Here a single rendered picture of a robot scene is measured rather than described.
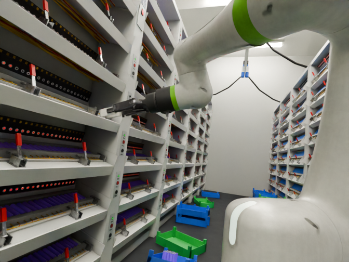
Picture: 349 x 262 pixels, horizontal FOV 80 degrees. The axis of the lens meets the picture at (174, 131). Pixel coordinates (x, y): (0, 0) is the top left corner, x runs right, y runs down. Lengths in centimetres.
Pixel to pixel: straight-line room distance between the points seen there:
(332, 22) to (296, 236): 32
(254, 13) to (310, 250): 38
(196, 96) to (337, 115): 39
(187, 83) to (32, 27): 46
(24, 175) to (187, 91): 53
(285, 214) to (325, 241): 8
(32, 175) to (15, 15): 42
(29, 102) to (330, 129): 70
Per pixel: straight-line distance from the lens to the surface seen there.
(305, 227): 37
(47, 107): 73
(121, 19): 127
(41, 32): 75
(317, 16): 40
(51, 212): 91
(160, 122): 171
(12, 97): 67
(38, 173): 74
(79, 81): 112
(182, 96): 71
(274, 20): 41
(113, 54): 118
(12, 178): 69
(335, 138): 47
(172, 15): 199
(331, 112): 48
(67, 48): 80
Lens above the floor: 63
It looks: 7 degrees up
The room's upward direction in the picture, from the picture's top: 7 degrees clockwise
